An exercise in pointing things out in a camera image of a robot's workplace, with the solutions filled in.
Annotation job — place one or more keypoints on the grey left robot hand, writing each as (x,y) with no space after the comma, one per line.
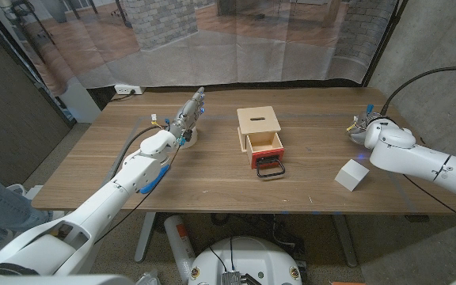
(188,115)

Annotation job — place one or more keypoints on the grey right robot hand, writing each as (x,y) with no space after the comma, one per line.
(362,120)

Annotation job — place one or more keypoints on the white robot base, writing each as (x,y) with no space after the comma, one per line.
(248,261)

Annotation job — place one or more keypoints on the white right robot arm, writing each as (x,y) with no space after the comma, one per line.
(430,164)

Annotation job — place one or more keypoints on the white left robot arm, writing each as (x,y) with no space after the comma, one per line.
(105,200)

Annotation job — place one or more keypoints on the white cube block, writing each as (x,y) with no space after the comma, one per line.
(350,174)

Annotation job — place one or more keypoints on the red fronted wooden drawer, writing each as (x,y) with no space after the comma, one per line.
(265,142)

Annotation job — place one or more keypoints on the cream masking tape roll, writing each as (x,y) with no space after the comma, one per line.
(192,139)

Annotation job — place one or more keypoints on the white power strip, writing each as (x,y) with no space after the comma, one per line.
(127,89)

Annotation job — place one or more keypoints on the wooden box with slot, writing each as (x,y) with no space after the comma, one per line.
(257,118)

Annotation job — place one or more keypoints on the printed room backdrop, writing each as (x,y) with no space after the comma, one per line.
(220,51)

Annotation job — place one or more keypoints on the blue flat plastic object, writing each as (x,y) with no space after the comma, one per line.
(153,185)

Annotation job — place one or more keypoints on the black backdrop stand pole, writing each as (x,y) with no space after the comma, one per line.
(382,43)

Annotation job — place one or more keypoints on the white table leg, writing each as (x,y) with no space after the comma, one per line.
(344,241)
(145,237)

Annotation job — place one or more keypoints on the white roll with orange label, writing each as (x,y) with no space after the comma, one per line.
(180,245)

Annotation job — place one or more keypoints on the dark wood wall panel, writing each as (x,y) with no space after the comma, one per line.
(10,111)

